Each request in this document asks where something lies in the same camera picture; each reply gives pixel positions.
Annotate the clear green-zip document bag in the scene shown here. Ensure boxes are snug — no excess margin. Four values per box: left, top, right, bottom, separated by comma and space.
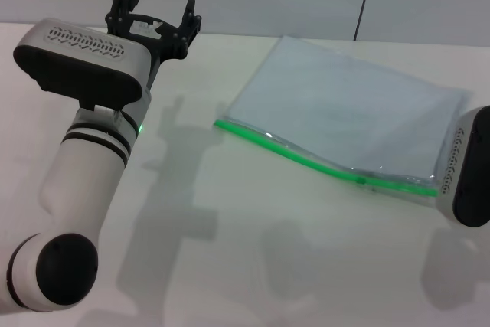
213, 34, 472, 198

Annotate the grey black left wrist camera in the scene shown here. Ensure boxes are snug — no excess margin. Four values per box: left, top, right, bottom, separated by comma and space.
13, 17, 153, 109

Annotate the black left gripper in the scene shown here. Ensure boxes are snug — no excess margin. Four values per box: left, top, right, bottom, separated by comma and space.
105, 0, 203, 89

